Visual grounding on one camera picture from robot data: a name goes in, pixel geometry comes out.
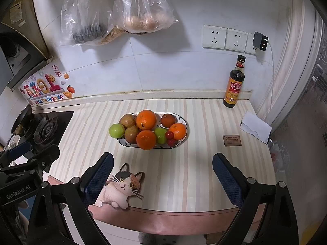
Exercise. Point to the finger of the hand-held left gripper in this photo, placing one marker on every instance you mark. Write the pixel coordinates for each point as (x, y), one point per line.
(46, 158)
(19, 150)

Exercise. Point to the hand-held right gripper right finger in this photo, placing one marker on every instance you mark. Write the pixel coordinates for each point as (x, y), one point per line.
(228, 181)

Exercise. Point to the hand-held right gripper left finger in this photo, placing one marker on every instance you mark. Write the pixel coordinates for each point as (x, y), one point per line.
(98, 181)

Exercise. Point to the small green apple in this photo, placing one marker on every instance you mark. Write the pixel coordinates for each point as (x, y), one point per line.
(116, 131)

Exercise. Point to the brown kiwi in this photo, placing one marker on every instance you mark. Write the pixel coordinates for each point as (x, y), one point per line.
(131, 135)
(127, 121)

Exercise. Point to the small orange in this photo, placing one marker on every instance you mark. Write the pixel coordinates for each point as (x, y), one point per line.
(178, 131)
(146, 139)

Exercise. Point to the floral ceramic plate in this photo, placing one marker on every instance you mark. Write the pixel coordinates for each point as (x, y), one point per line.
(182, 122)

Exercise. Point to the large green apple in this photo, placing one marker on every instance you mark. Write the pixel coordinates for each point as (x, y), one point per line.
(161, 135)

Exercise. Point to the large bright orange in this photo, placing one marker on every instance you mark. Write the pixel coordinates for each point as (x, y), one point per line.
(146, 119)

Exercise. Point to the cat shaped sticker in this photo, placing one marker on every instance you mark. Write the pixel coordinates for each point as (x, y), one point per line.
(122, 187)

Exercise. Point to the black gas stove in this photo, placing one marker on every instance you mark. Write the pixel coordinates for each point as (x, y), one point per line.
(48, 127)

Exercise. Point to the black frying pan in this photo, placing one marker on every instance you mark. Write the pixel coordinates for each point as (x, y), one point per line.
(21, 118)

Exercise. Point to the striped table mat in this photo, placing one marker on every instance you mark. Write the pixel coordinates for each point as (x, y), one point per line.
(199, 163)

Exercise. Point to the brown printed label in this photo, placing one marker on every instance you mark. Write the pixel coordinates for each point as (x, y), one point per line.
(232, 140)

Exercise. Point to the white paper tissue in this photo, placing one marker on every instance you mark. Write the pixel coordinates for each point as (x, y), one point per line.
(256, 126)

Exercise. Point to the dark red-orange orange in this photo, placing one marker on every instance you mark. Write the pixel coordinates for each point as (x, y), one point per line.
(168, 120)

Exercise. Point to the dark sauce bottle yellow label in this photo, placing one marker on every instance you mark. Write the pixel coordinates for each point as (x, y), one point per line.
(233, 91)

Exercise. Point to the range hood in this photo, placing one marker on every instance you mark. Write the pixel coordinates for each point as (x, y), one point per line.
(18, 43)

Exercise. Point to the plastic bag tan contents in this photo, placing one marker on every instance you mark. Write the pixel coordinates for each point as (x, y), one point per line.
(111, 35)

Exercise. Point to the clear plastic bag dark contents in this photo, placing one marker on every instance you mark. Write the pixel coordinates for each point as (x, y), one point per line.
(85, 23)

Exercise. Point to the black plug-in charger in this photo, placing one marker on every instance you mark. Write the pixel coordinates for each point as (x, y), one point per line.
(260, 40)

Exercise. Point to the clear plastic bag pale contents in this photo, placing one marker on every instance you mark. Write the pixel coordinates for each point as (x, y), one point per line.
(144, 12)

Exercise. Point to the colourful wall sticker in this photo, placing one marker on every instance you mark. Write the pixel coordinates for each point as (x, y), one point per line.
(46, 88)

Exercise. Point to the white wall socket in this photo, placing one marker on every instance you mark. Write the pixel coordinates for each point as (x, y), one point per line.
(214, 37)
(249, 46)
(236, 40)

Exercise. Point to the white door frame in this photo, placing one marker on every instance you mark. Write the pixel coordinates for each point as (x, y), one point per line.
(293, 56)

